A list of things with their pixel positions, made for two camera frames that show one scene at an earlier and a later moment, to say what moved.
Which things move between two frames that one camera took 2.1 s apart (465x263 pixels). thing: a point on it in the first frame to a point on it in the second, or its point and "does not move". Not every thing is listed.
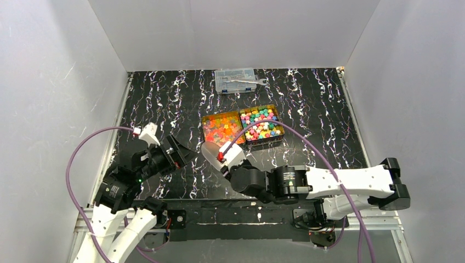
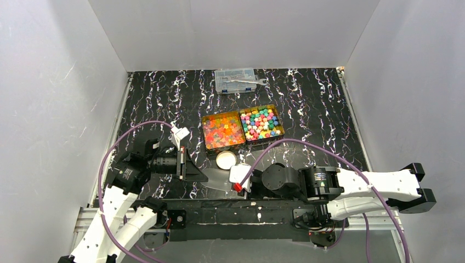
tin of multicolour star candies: (262, 133) does not move
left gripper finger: (180, 158) to (193, 173)
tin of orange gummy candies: (221, 128) does not move
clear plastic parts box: (233, 86) does not move
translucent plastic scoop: (209, 150) to (217, 178)
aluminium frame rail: (383, 225) does not move
